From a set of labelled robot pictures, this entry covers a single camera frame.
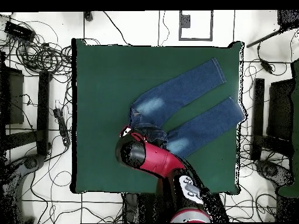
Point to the black upright bar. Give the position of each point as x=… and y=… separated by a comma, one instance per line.
x=43, y=112
x=258, y=116

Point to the blue denim jeans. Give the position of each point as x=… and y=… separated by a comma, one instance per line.
x=186, y=88

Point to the black flat panel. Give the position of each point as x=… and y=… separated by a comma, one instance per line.
x=14, y=98
x=280, y=109

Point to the small black floor object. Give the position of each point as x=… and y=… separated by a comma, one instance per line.
x=88, y=15

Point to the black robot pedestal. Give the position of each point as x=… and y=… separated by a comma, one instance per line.
x=140, y=207

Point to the grey floor frame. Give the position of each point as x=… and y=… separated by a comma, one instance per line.
x=185, y=21

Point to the dark green fabric panel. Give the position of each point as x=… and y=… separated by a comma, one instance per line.
x=296, y=116

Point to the black tripod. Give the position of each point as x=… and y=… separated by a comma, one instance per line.
x=288, y=17

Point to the black power adapter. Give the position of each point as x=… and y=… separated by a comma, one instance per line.
x=266, y=65

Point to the black power strip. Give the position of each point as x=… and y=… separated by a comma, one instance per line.
x=62, y=124

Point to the black electronics box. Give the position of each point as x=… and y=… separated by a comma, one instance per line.
x=18, y=30

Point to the dark green table cloth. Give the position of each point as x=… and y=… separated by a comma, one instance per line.
x=105, y=93

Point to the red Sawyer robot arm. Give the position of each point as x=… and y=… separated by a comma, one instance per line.
x=158, y=158

